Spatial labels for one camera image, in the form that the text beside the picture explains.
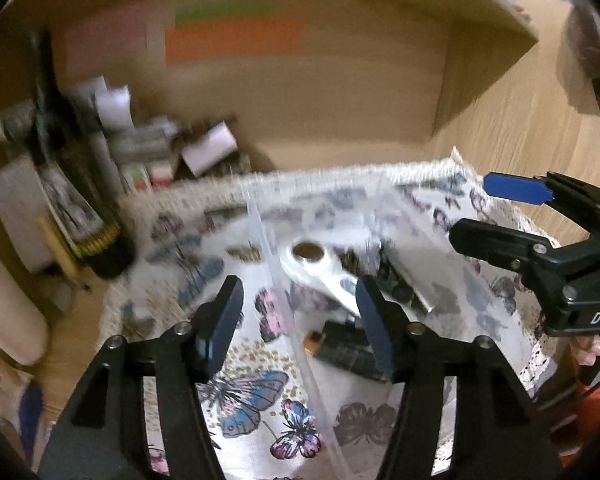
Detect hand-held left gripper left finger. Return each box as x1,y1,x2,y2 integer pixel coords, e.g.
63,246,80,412
39,275,245,480

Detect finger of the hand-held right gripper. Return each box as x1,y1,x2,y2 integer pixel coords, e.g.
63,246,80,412
449,217,571,281
484,172,600,241

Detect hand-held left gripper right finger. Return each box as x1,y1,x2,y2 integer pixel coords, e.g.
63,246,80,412
355,275,563,480

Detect black object with orange end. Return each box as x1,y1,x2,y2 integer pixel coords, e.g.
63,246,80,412
302,320,388,378

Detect silver rectangular object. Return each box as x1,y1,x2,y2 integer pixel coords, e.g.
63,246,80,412
382,240,448,313

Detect clear plastic container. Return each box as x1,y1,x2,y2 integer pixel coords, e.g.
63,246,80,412
245,180,536,480

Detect person's right hand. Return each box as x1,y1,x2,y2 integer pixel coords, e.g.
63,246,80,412
570,335,600,368

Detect dark lumpy object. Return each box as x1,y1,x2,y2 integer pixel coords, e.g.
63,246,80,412
341,249,368,277

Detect butterfly print lace cloth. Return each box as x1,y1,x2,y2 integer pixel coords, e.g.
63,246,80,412
100,157,561,480

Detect white handheld massager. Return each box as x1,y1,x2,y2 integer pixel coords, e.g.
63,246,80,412
279,240,366,318

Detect dark wine bottle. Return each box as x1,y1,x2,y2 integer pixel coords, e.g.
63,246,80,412
27,30,136,281

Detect pile of small trinkets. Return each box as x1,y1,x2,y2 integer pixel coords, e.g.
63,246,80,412
200,152,253,178

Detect small red box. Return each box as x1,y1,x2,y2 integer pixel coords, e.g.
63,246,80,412
150,160,173,186

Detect fruit sticker sheet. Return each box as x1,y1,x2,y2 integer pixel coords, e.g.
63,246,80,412
122,165,151,191

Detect white card box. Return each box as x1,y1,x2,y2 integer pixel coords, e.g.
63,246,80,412
180,122,238,178

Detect yellowish lip balm tube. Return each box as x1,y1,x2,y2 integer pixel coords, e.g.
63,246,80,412
35,215,78,278

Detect stack of booklets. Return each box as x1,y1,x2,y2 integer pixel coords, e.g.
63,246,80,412
105,115,181,191

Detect white rounded object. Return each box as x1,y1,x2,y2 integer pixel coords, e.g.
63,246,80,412
0,232,48,366

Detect dark blue object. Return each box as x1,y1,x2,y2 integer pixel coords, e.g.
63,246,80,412
19,382,45,461

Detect rolled white papers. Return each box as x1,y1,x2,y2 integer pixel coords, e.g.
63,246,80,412
67,75,133,133

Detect orange paper note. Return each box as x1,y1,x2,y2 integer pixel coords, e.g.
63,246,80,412
165,17,306,66

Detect grey paper roll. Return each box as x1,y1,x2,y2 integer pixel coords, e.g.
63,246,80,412
0,102,41,143

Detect pink paper note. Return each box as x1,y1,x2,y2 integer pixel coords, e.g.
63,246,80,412
65,2,148,68

